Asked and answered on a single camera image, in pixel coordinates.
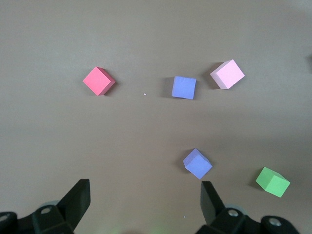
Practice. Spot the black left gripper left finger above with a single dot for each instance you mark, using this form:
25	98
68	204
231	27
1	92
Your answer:
75	202

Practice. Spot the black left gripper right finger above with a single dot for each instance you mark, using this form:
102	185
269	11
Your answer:
212	204

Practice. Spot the purple foam cube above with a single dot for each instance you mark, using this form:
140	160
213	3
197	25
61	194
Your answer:
198	167
184	87

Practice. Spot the green foam cube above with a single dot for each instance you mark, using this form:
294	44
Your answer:
274	184

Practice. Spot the red foam cube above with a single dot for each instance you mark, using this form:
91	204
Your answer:
97	81

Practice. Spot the pink foam cube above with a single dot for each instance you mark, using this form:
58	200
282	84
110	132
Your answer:
229	74

